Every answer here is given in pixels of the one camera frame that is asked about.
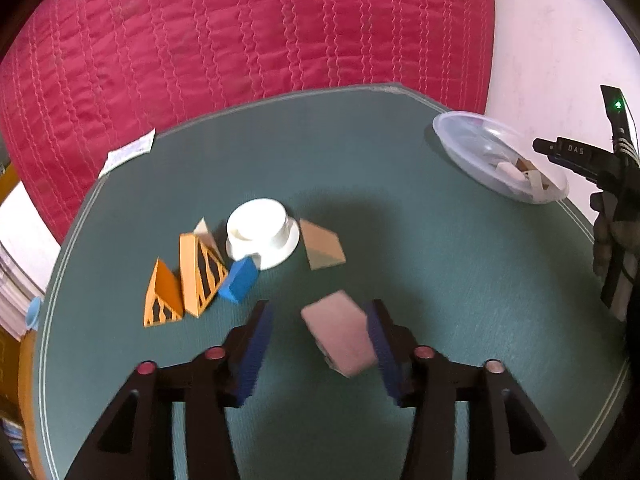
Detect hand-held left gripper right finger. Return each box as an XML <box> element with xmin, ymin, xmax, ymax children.
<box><xmin>367</xmin><ymin>300</ymin><xmax>578</xmax><ymax>480</ymax></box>

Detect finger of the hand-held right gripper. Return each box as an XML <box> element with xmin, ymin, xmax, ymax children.
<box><xmin>532</xmin><ymin>137</ymin><xmax>598</xmax><ymax>173</ymax></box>

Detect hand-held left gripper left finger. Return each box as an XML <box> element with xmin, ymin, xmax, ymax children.
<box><xmin>65</xmin><ymin>300</ymin><xmax>275</xmax><ymax>480</ymax></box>

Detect beige wooden block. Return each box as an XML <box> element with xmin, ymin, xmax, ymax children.
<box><xmin>522</xmin><ymin>170</ymin><xmax>556</xmax><ymax>196</ymax></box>

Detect pink rectangular block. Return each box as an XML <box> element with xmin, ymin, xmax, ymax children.
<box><xmin>301</xmin><ymin>290</ymin><xmax>378</xmax><ymax>377</ymax></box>

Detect white wooden block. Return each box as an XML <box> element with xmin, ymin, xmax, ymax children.
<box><xmin>495</xmin><ymin>160</ymin><xmax>526</xmax><ymax>181</ymax></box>

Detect blue wooden block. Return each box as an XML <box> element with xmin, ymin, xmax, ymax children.
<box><xmin>217</xmin><ymin>256</ymin><xmax>259</xmax><ymax>304</ymax></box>

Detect clear plastic bowl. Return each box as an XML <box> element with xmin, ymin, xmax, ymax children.
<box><xmin>432</xmin><ymin>111</ymin><xmax>570</xmax><ymax>204</ymax></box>

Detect large orange triangular block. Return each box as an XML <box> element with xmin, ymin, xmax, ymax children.
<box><xmin>179</xmin><ymin>232</ymin><xmax>230</xmax><ymax>317</ymax></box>

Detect small orange triangular block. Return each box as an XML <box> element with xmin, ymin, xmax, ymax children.
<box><xmin>143</xmin><ymin>258</ymin><xmax>185</xmax><ymax>329</ymax></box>

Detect tan wedge block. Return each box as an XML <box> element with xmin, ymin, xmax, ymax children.
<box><xmin>299</xmin><ymin>218</ymin><xmax>347</xmax><ymax>271</ymax></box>

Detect person's right hand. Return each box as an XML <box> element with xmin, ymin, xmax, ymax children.
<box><xmin>590</xmin><ymin>191</ymin><xmax>626</xmax><ymax>277</ymax></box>

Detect white triangular block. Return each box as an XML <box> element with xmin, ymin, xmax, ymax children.
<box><xmin>192</xmin><ymin>217</ymin><xmax>221</xmax><ymax>256</ymax></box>

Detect light blue cup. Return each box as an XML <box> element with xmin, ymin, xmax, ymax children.
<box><xmin>25</xmin><ymin>296</ymin><xmax>43</xmax><ymax>332</ymax></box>

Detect yellow wooden furniture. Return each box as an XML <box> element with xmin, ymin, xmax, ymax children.
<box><xmin>0</xmin><ymin>162</ymin><xmax>48</xmax><ymax>480</ymax></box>

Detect white paper slip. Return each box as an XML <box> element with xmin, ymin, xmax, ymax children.
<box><xmin>97</xmin><ymin>129</ymin><xmax>156</xmax><ymax>179</ymax></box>

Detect white stacked papers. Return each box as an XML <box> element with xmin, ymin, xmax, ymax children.
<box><xmin>0</xmin><ymin>240</ymin><xmax>46</xmax><ymax>333</ymax></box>

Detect red quilted blanket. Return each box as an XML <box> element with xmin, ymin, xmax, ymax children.
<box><xmin>0</xmin><ymin>0</ymin><xmax>496</xmax><ymax>243</ymax></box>

